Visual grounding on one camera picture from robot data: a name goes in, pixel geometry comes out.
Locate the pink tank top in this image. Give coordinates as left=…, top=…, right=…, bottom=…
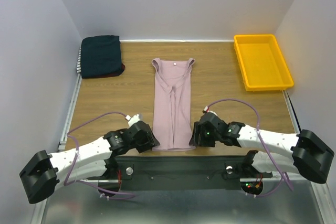
left=152, top=58, right=195, bottom=151

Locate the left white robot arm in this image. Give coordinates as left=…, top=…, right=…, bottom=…
left=19, top=121, right=159, bottom=204

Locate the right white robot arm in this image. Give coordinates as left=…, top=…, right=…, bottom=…
left=189, top=112, right=334, bottom=184

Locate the folded dark red tank top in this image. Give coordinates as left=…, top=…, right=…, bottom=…
left=107, top=63, right=125, bottom=77

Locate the folded navy tank top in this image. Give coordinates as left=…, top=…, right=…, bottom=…
left=80, top=35, right=122, bottom=79

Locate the folded striped tank top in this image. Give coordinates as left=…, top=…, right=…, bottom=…
left=76, top=48, right=81, bottom=73

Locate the yellow plastic bin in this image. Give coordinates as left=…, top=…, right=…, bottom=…
left=234, top=34, right=294, bottom=91

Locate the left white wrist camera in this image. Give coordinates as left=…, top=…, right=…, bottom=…
left=125, top=114, right=142, bottom=127

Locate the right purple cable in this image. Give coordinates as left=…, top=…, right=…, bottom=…
left=203, top=99, right=295, bottom=199

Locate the purple cable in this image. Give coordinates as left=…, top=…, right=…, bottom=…
left=203, top=99, right=295, bottom=199
left=64, top=111, right=137, bottom=200

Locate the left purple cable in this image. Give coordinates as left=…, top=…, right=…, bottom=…
left=64, top=111, right=137, bottom=200

